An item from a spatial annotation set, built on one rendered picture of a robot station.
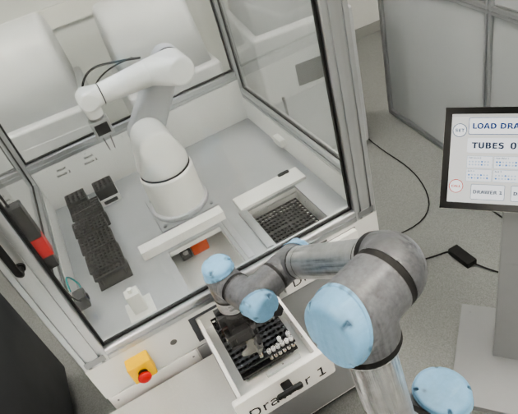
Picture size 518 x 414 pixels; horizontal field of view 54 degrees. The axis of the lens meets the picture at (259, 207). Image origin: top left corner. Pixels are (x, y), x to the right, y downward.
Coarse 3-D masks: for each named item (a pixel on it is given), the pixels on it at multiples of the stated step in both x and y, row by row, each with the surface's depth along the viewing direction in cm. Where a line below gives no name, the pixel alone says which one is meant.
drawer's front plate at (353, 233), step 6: (354, 228) 167; (342, 234) 166; (348, 234) 166; (354, 234) 167; (336, 240) 165; (342, 240) 165; (294, 282) 165; (306, 282) 168; (288, 288) 165; (294, 288) 167
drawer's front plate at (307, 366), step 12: (300, 360) 135; (312, 360) 135; (324, 360) 137; (288, 372) 133; (300, 372) 135; (312, 372) 137; (324, 372) 140; (264, 384) 132; (276, 384) 133; (312, 384) 140; (252, 396) 131; (264, 396) 133; (276, 396) 135; (288, 396) 138; (240, 408) 131; (252, 408) 133; (264, 408) 136
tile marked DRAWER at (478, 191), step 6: (474, 186) 155; (480, 186) 155; (486, 186) 154; (492, 186) 153; (498, 186) 152; (504, 186) 152; (474, 192) 155; (480, 192) 155; (486, 192) 154; (492, 192) 153; (498, 192) 152; (504, 192) 152; (474, 198) 155; (480, 198) 155; (486, 198) 154; (492, 198) 153; (498, 198) 153; (504, 198) 152
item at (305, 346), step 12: (288, 312) 152; (204, 324) 161; (288, 324) 156; (204, 336) 156; (216, 336) 159; (300, 336) 148; (216, 348) 156; (300, 348) 148; (312, 348) 141; (216, 360) 148; (228, 360) 152; (228, 372) 142; (264, 372) 145; (240, 384) 144; (252, 384) 143; (240, 396) 135
